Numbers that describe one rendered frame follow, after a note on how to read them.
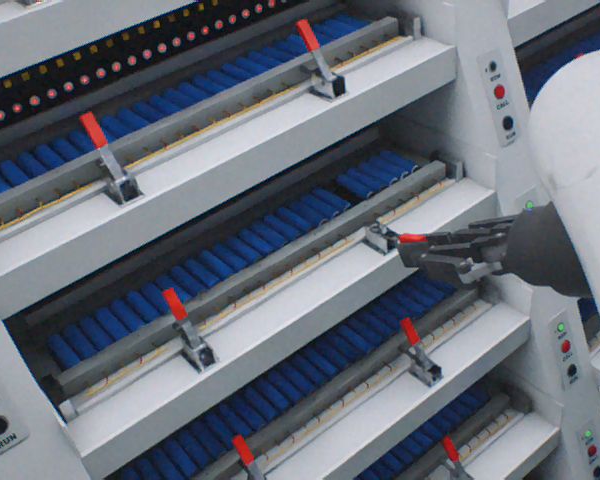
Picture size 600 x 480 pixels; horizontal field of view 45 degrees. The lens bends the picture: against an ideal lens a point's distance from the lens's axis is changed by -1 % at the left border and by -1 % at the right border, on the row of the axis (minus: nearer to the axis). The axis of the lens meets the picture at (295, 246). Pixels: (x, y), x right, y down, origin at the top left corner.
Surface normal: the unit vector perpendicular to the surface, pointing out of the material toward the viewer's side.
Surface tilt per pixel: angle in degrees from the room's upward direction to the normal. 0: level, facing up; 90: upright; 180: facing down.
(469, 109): 90
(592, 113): 30
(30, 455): 90
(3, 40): 110
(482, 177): 90
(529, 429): 21
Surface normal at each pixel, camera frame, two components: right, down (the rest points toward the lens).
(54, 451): 0.52, 0.12
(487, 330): -0.14, -0.78
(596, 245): -0.96, -0.25
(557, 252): -0.88, 0.15
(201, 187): 0.61, 0.42
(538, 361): -0.78, 0.47
